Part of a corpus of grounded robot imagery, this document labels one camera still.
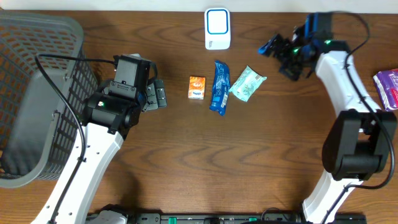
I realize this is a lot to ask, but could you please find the light green wipes pack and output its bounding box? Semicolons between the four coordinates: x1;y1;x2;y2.
229;65;267;102

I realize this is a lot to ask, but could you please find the small orange box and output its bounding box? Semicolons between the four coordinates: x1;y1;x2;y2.
188;76;206;100

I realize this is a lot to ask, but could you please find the blue cookie pack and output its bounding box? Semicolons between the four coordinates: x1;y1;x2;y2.
210;60;230;116

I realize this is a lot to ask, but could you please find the red purple pad pack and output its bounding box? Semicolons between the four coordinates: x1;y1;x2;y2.
373;69;397;111

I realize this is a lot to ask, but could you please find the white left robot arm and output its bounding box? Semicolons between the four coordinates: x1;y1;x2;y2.
34;77;167;223

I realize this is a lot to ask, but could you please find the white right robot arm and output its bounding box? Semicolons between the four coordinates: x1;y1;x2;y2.
258;33;397;223

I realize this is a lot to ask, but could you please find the white barcode scanner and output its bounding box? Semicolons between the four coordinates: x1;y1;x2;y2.
204;7;231;50

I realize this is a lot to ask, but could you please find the grey plastic basket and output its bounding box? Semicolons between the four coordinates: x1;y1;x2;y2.
1;11;98;189

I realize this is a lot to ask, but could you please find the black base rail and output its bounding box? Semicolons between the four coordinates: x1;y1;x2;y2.
86;212;368;224

